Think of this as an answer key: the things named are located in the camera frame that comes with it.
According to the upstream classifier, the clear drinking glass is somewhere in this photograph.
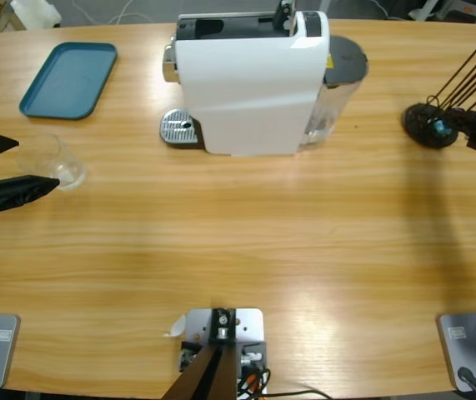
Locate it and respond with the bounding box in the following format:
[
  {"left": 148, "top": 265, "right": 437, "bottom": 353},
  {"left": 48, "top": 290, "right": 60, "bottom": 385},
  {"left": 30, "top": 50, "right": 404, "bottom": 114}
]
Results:
[{"left": 15, "top": 132, "right": 88, "bottom": 193}]

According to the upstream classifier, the white capsule coffee machine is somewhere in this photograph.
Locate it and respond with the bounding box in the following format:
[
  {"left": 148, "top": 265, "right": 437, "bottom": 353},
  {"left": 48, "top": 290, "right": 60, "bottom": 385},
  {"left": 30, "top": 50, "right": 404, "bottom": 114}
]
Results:
[{"left": 162, "top": 0, "right": 331, "bottom": 158}]

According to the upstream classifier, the black cable at table edge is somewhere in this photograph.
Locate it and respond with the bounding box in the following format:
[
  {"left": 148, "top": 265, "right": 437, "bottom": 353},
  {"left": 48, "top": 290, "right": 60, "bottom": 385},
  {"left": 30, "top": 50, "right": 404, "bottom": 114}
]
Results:
[{"left": 262, "top": 389, "right": 334, "bottom": 400}]

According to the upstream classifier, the silver drip tray grille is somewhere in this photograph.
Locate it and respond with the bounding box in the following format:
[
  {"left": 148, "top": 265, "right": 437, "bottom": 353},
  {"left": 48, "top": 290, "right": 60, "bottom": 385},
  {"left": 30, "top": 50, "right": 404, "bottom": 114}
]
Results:
[{"left": 160, "top": 107, "right": 204, "bottom": 150}]

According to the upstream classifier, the orange and black cable bundle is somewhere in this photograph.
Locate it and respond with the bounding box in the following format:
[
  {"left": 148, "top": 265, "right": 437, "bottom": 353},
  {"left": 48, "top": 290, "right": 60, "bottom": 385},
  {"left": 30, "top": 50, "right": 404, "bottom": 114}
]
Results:
[{"left": 237, "top": 366, "right": 272, "bottom": 399}]

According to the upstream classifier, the white office chair base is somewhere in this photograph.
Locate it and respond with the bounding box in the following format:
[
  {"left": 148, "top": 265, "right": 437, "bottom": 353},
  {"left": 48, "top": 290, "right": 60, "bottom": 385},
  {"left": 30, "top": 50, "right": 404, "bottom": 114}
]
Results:
[{"left": 423, "top": 0, "right": 476, "bottom": 20}]

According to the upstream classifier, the white paper tag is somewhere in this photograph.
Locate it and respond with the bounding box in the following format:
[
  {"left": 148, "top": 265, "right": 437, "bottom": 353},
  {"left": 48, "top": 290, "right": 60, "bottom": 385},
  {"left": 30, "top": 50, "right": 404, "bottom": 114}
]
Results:
[{"left": 162, "top": 314, "right": 188, "bottom": 338}]

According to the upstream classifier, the dark post with black bracket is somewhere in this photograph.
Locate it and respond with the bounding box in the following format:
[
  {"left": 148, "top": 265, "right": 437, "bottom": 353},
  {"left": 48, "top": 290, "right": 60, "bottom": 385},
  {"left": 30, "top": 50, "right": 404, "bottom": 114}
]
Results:
[{"left": 161, "top": 307, "right": 238, "bottom": 400}]

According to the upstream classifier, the white foam packing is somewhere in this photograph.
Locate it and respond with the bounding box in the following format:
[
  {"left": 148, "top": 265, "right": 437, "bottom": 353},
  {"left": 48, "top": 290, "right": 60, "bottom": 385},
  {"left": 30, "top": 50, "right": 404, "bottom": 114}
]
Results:
[{"left": 10, "top": 0, "right": 63, "bottom": 28}]

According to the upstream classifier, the teal plastic tray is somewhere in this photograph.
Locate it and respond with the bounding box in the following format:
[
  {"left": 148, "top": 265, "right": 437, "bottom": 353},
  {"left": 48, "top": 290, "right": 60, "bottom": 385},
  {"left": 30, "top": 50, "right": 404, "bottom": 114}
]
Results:
[{"left": 18, "top": 41, "right": 119, "bottom": 121}]

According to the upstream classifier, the black wire capsule stand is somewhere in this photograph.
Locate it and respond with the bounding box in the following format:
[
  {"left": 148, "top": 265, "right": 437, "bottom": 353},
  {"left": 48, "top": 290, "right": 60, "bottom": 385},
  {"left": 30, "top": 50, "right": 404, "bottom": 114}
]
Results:
[{"left": 402, "top": 27, "right": 476, "bottom": 150}]

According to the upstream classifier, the black base cable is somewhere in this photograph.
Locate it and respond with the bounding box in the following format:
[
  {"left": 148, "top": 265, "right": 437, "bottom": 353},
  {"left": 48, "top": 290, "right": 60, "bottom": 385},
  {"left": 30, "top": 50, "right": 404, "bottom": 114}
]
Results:
[{"left": 456, "top": 366, "right": 476, "bottom": 400}]

